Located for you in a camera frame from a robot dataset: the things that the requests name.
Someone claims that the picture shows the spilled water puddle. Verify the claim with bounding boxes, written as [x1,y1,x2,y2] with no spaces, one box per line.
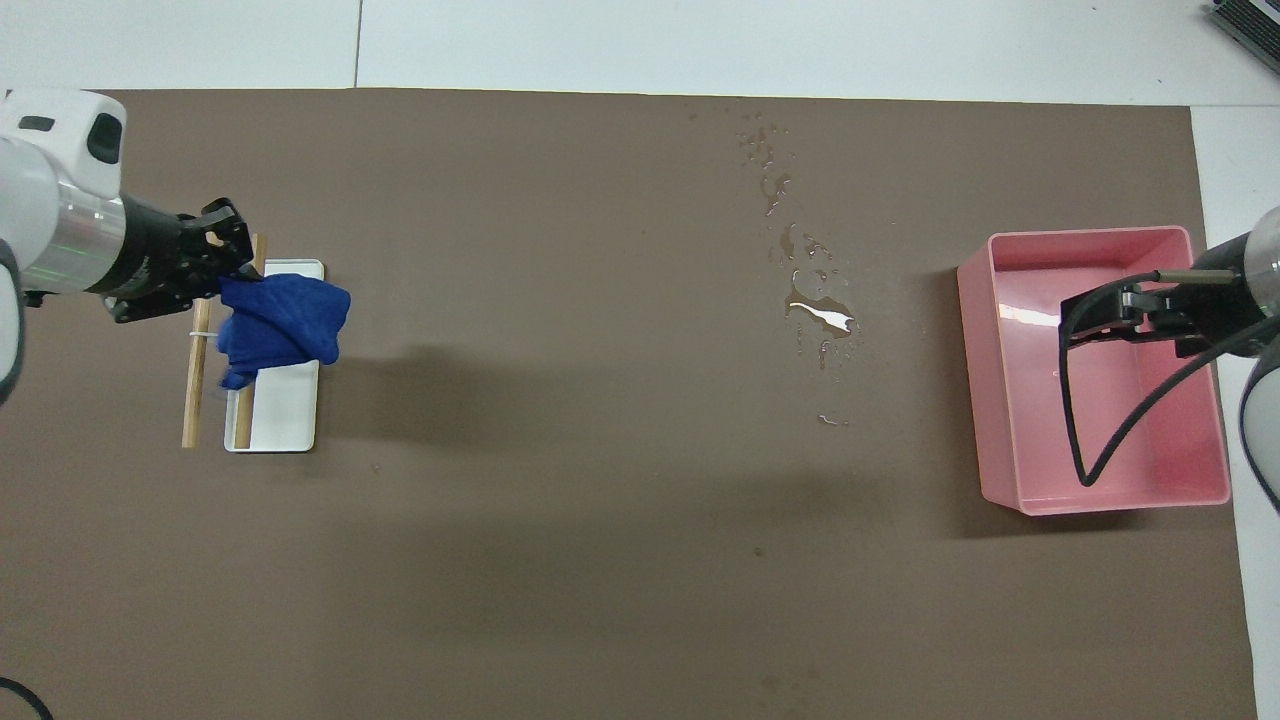
[735,110,861,429]

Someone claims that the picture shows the grey ribbed device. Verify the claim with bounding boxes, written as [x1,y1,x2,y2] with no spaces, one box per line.
[1205,0,1280,51]

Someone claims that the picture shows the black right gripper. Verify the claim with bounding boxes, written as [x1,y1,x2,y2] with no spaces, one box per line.
[1059,235,1264,359]

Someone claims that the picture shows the pink plastic bin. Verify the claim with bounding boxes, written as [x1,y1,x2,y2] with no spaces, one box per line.
[957,226,1232,516]

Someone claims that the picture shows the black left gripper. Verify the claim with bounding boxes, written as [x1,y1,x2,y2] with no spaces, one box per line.
[105,193,265,324]

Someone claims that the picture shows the blue towel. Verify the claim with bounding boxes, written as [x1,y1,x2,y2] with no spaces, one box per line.
[215,272,352,391]

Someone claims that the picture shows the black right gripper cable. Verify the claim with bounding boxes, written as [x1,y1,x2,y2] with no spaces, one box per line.
[1058,268,1280,489]

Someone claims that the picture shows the long wooden rack dowel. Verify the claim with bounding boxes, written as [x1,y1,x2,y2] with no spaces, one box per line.
[181,233,222,449]

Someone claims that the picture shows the brown table mat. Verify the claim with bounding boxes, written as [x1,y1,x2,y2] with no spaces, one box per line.
[0,88,1259,720]

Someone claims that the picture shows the thin black cable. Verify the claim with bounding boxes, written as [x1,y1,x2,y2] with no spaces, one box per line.
[0,677,54,720]

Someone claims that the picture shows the white towel rack base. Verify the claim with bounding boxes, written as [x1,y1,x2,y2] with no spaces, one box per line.
[189,259,325,453]

